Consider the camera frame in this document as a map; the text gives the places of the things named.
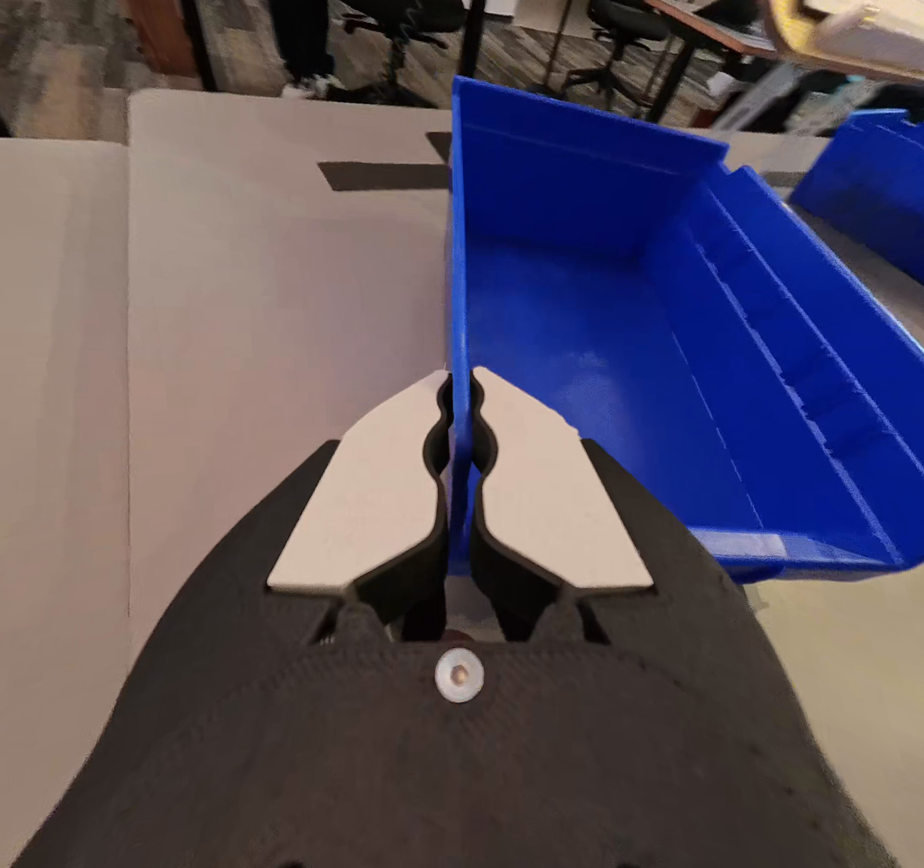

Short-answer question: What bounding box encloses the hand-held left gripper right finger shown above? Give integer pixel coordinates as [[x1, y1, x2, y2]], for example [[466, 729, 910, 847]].
[[469, 366, 655, 644]]

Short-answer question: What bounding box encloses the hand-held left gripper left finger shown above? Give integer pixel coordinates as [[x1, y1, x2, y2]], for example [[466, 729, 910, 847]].
[[267, 368, 453, 644]]

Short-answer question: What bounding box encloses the blue plastic bin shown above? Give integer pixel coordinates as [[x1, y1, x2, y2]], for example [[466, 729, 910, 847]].
[[449, 76, 924, 587], [789, 108, 924, 285]]

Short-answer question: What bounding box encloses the black tape strip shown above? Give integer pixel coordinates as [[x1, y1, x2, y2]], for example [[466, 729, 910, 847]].
[[318, 130, 452, 192]]

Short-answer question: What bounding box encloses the black office chair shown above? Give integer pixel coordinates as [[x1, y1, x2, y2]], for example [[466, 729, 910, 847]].
[[563, 0, 680, 107], [328, 0, 466, 107]]

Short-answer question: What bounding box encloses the brown desk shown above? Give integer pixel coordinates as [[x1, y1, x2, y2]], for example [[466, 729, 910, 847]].
[[644, 0, 777, 125]]

